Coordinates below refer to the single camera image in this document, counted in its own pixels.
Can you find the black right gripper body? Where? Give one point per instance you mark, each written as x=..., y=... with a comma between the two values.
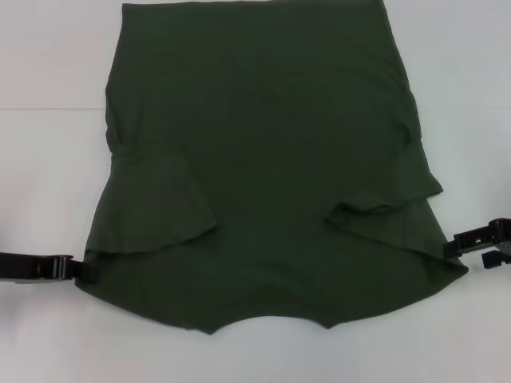
x=504, y=231

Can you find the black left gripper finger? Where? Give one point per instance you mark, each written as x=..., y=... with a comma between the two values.
x=85, y=272

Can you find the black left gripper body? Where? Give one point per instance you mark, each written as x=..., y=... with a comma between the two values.
x=32, y=269

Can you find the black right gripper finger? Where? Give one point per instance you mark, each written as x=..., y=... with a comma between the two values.
x=471, y=241
x=495, y=259

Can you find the dark green t-shirt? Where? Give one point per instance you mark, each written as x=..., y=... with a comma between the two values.
x=267, y=159

